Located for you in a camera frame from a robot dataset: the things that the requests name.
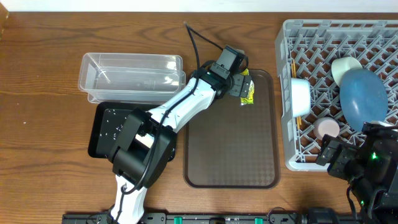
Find pile of white rice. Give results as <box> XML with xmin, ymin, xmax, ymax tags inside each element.
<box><xmin>99</xmin><ymin>109</ymin><xmax>127</xmax><ymax>141</ymax></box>

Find white pink paper cup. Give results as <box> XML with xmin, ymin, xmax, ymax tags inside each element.
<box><xmin>313</xmin><ymin>117</ymin><xmax>340</xmax><ymax>139</ymax></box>

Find large dark blue bowl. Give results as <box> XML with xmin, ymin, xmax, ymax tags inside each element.
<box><xmin>340</xmin><ymin>69</ymin><xmax>388</xmax><ymax>132</ymax></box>

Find yellow green snack wrapper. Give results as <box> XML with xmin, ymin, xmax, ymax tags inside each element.
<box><xmin>240</xmin><ymin>69</ymin><xmax>254</xmax><ymax>106</ymax></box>

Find clear plastic bin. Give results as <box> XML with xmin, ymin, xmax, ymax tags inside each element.
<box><xmin>78</xmin><ymin>52</ymin><xmax>186</xmax><ymax>105</ymax></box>

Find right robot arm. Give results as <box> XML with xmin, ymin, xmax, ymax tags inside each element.
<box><xmin>315</xmin><ymin>123</ymin><xmax>397</xmax><ymax>223</ymax></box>

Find small mint green bowl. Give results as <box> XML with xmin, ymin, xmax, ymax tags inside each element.
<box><xmin>331</xmin><ymin>57</ymin><xmax>363</xmax><ymax>86</ymax></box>

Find grey dishwasher rack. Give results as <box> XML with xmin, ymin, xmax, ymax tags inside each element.
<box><xmin>275</xmin><ymin>19</ymin><xmax>397</xmax><ymax>172</ymax></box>

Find brown plastic serving tray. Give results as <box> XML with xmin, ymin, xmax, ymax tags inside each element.
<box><xmin>183</xmin><ymin>70</ymin><xmax>280</xmax><ymax>189</ymax></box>

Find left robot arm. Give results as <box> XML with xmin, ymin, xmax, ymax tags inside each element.
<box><xmin>108</xmin><ymin>67</ymin><xmax>252</xmax><ymax>223</ymax></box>

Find black plastic bin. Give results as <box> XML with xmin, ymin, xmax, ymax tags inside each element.
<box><xmin>88</xmin><ymin>101</ymin><xmax>159</xmax><ymax>164</ymax></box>

